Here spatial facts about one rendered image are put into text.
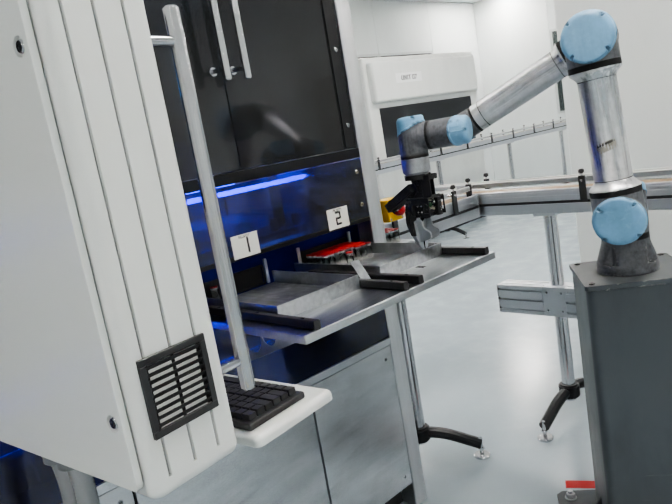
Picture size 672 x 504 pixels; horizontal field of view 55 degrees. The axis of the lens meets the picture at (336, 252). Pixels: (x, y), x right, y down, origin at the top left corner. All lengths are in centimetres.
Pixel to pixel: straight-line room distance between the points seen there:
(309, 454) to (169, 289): 106
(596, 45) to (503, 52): 930
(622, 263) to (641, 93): 133
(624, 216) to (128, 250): 111
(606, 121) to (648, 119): 138
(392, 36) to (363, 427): 783
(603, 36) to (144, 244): 109
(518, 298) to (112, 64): 207
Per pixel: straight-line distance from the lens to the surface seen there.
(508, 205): 259
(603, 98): 160
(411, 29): 979
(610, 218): 160
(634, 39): 299
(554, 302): 262
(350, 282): 156
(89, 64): 91
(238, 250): 166
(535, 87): 176
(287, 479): 188
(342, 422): 197
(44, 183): 92
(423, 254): 176
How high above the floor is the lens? 125
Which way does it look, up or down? 10 degrees down
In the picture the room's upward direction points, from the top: 10 degrees counter-clockwise
